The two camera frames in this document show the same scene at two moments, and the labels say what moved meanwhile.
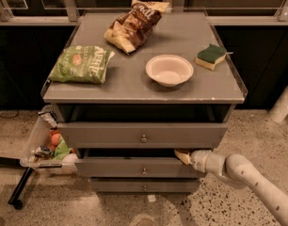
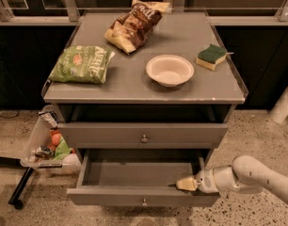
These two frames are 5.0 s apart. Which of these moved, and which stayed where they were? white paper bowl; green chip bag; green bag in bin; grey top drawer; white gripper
Moved: white gripper
Stayed: green bag in bin; grey top drawer; green chip bag; white paper bowl
